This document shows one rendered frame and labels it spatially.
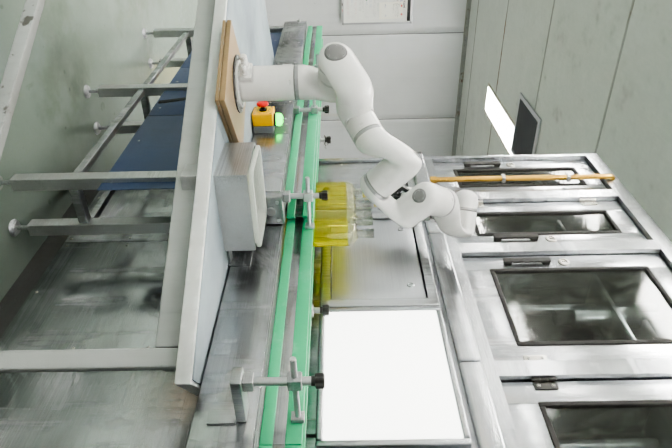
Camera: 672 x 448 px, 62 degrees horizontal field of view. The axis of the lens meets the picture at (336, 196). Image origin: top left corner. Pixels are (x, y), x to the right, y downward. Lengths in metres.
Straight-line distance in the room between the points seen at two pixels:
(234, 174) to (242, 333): 0.36
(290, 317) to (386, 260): 0.52
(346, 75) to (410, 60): 6.37
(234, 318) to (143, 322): 0.43
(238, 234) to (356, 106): 0.43
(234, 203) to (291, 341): 0.35
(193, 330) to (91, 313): 0.64
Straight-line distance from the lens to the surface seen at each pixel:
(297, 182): 1.68
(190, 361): 1.20
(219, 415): 1.17
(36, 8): 1.88
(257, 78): 1.53
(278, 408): 1.20
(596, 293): 1.88
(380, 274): 1.73
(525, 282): 1.85
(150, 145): 2.00
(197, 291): 1.23
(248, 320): 1.34
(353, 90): 1.40
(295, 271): 1.49
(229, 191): 1.36
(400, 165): 1.40
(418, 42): 7.72
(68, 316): 1.82
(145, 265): 1.92
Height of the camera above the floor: 1.05
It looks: level
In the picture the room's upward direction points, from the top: 89 degrees clockwise
